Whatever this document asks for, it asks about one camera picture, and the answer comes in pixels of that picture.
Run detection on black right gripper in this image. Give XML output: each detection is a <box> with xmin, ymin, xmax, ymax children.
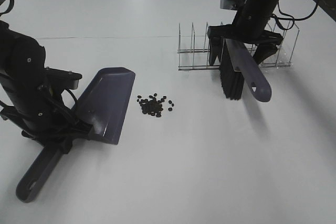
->
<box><xmin>207</xmin><ymin>6</ymin><xmax>283</xmax><ymax>66</ymax></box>

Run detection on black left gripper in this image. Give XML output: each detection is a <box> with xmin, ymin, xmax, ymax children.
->
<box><xmin>1</xmin><ymin>82</ymin><xmax>92</xmax><ymax>154</ymax></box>

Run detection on purple brush black bristles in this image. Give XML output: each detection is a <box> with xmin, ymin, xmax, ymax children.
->
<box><xmin>219</xmin><ymin>38</ymin><xmax>272</xmax><ymax>102</ymax></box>

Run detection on purple plastic dustpan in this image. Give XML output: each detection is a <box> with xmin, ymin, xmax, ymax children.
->
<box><xmin>16</xmin><ymin>67</ymin><xmax>135</xmax><ymax>203</ymax></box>

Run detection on pile of coffee beans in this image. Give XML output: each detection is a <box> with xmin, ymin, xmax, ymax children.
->
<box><xmin>136</xmin><ymin>93</ymin><xmax>174</xmax><ymax>118</ymax></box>

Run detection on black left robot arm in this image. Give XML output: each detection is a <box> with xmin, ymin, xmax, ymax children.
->
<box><xmin>1</xmin><ymin>22</ymin><xmax>92</xmax><ymax>154</ymax></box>

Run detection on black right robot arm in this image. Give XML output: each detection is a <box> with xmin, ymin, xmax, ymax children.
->
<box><xmin>207</xmin><ymin>0</ymin><xmax>298</xmax><ymax>66</ymax></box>

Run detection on metal wire rack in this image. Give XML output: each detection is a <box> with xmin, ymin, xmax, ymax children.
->
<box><xmin>177</xmin><ymin>20</ymin><xmax>300</xmax><ymax>71</ymax></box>

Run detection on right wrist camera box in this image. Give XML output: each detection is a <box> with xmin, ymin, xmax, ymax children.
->
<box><xmin>220</xmin><ymin>0</ymin><xmax>246</xmax><ymax>10</ymax></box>

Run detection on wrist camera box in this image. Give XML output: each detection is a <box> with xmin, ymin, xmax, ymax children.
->
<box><xmin>45</xmin><ymin>67</ymin><xmax>82</xmax><ymax>90</ymax></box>
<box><xmin>220</xmin><ymin>0</ymin><xmax>246</xmax><ymax>10</ymax></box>

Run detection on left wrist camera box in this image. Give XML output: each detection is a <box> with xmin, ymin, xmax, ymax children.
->
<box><xmin>45</xmin><ymin>67</ymin><xmax>82</xmax><ymax>90</ymax></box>

